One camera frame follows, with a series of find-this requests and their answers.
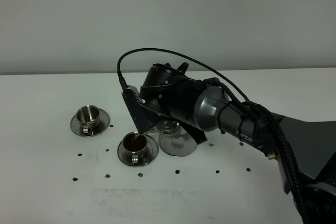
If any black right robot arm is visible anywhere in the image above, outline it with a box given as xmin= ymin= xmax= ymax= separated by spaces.
xmin=140 ymin=63 xmax=335 ymax=223

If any stainless steel saucer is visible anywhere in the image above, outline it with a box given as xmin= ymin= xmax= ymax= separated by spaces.
xmin=117 ymin=138 xmax=159 ymax=167
xmin=70 ymin=109 xmax=110 ymax=137

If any stainless steel teacup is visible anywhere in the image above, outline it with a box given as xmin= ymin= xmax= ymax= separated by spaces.
xmin=122 ymin=133 xmax=148 ymax=166
xmin=75 ymin=105 xmax=101 ymax=135

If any near stainless steel saucer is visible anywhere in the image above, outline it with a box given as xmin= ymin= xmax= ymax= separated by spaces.
xmin=117 ymin=138 xmax=159 ymax=167

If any stainless steel teapot coaster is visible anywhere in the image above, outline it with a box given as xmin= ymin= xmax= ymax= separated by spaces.
xmin=159 ymin=129 xmax=197 ymax=157

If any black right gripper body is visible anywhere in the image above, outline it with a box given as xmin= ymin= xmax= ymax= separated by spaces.
xmin=144 ymin=102 xmax=207 ymax=145

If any far stainless steel saucer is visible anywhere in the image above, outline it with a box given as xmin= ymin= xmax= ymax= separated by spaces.
xmin=70 ymin=109 xmax=110 ymax=137

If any far stainless steel teacup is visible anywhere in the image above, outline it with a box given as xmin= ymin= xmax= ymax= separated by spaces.
xmin=75 ymin=105 xmax=101 ymax=135

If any near stainless steel teacup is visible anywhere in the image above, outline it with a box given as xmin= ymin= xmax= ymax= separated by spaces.
xmin=122 ymin=133 xmax=148 ymax=166

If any black right camera cable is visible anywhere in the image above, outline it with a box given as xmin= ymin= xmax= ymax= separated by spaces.
xmin=117 ymin=48 xmax=310 ymax=224

